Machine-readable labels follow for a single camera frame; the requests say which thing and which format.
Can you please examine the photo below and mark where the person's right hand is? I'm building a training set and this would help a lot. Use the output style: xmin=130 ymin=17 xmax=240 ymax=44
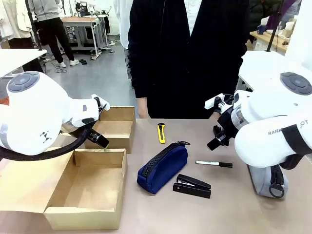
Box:
xmin=136 ymin=97 xmax=152 ymax=119

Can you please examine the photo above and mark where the small open cardboard box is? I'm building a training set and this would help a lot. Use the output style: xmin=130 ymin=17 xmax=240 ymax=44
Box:
xmin=58 ymin=106 xmax=136 ymax=155

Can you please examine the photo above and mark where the white marker with black cap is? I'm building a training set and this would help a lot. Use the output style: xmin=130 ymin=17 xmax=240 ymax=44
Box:
xmin=195 ymin=160 xmax=234 ymax=169

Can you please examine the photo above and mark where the person in dark puffer jacket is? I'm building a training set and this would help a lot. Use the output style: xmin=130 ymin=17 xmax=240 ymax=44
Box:
xmin=248 ymin=0 xmax=270 ymax=25

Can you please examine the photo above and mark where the person in white coat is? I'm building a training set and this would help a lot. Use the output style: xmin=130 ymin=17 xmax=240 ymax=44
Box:
xmin=0 ymin=0 xmax=45 ymax=74

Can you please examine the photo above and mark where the person in black cardigan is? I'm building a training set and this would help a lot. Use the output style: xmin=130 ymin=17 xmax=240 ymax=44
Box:
xmin=127 ymin=0 xmax=251 ymax=120

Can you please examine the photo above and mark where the person in purple garment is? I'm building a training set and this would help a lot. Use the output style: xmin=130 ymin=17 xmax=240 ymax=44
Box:
xmin=265 ymin=0 xmax=303 ymax=30

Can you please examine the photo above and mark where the person's right forearm black sleeve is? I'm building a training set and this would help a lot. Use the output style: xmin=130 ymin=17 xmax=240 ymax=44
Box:
xmin=128 ymin=56 xmax=149 ymax=99

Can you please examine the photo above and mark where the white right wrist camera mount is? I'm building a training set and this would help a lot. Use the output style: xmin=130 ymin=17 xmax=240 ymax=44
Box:
xmin=204 ymin=93 xmax=235 ymax=113

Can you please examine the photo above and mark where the large open cardboard box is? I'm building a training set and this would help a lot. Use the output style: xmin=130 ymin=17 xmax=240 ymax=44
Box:
xmin=0 ymin=147 xmax=129 ymax=231

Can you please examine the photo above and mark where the black stapler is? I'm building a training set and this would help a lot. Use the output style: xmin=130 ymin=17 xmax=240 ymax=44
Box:
xmin=173 ymin=174 xmax=212 ymax=199

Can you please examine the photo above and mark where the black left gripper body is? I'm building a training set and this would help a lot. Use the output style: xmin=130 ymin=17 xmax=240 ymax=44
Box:
xmin=84 ymin=128 xmax=100 ymax=142

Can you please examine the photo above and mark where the wood top workbench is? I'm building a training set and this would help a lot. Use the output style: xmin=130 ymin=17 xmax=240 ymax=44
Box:
xmin=60 ymin=15 xmax=110 ymax=60

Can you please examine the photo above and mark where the black floor cable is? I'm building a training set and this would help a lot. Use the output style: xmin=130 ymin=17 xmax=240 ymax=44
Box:
xmin=43 ymin=57 xmax=68 ymax=74

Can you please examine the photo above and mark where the black stand pole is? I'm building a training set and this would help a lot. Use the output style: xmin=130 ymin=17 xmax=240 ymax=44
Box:
xmin=266 ymin=0 xmax=281 ymax=53

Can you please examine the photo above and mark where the white side table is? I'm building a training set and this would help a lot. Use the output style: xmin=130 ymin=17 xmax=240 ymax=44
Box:
xmin=237 ymin=50 xmax=312 ymax=93
xmin=0 ymin=48 xmax=48 ymax=79

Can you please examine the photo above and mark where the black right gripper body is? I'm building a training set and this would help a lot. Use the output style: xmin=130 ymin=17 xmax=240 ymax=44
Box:
xmin=216 ymin=106 xmax=241 ymax=147

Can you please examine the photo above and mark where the person in grey hoodie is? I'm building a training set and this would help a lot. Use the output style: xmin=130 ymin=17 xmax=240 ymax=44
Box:
xmin=28 ymin=0 xmax=80 ymax=68

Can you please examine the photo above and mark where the person in white top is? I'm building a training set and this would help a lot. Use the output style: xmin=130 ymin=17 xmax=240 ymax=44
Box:
xmin=113 ymin=0 xmax=134 ymax=81

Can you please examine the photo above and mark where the grey zipper pencil case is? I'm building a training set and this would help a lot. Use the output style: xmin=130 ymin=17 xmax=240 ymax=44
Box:
xmin=247 ymin=163 xmax=290 ymax=199

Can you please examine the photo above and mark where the blue zipper pencil case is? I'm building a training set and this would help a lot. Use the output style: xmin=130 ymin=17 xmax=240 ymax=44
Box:
xmin=136 ymin=140 xmax=191 ymax=195

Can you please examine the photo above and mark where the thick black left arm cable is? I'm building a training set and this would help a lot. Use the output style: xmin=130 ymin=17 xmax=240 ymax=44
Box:
xmin=0 ymin=121 xmax=91 ymax=161

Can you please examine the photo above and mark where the person's left forearm black sleeve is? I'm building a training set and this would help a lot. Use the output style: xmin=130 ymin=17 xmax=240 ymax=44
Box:
xmin=220 ymin=53 xmax=247 ymax=98

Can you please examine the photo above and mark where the black tripod pole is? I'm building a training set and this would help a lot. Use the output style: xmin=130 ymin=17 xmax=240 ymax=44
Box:
xmin=24 ymin=0 xmax=44 ymax=51

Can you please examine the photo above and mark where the yellow utility knife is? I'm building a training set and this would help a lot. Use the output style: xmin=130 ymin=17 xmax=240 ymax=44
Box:
xmin=156 ymin=122 xmax=167 ymax=144

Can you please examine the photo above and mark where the wooden bench top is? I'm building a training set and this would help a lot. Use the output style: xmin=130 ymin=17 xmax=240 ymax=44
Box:
xmin=249 ymin=29 xmax=294 ymax=52

